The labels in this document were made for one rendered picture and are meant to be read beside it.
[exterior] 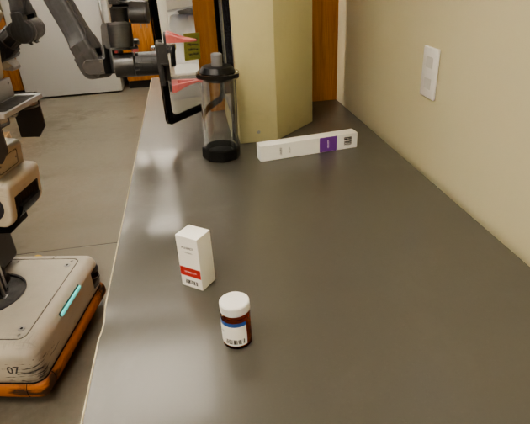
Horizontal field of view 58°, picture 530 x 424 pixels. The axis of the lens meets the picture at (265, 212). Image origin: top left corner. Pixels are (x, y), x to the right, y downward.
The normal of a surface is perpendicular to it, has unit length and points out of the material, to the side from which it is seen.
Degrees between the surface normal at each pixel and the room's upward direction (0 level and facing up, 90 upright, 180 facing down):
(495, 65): 90
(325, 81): 90
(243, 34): 90
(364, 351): 0
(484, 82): 90
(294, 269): 0
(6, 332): 0
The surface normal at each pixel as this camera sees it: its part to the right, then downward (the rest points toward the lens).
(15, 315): -0.05, -0.88
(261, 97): 0.16, 0.46
